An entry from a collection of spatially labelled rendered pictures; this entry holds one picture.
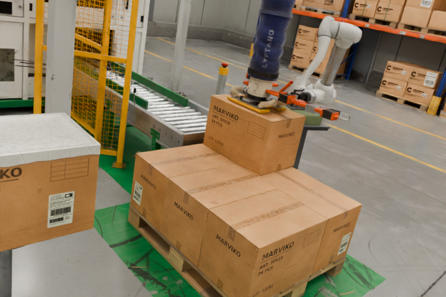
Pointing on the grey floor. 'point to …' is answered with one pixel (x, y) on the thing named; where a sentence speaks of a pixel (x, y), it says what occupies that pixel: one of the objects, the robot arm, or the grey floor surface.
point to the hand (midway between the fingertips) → (289, 98)
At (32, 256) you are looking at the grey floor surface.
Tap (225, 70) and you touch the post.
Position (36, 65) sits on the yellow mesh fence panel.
